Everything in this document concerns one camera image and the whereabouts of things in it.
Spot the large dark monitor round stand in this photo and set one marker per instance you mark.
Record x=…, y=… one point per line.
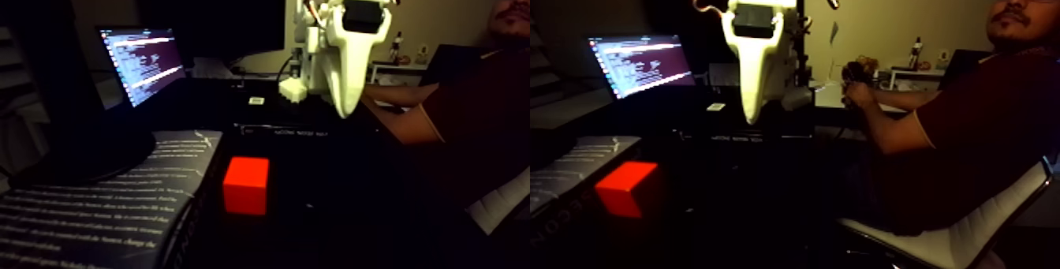
x=58, y=72

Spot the black box with white text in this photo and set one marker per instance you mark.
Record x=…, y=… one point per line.
x=83, y=221

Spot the white side table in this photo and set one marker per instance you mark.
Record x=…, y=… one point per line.
x=397, y=69

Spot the black platform with white lettering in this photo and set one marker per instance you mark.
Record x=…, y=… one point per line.
x=286, y=130

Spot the red cube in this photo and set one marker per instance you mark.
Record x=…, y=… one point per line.
x=246, y=186

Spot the small white label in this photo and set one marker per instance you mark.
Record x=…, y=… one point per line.
x=257, y=101

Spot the laptop with lit screen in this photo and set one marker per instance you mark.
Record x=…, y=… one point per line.
x=145, y=59

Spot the person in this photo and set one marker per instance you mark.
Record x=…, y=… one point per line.
x=488, y=105

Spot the dark leader arm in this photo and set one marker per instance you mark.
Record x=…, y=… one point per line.
x=851, y=72

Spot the black flat monitor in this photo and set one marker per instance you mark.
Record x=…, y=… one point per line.
x=215, y=14

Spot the small dark figurine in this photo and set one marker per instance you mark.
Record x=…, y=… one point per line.
x=396, y=51

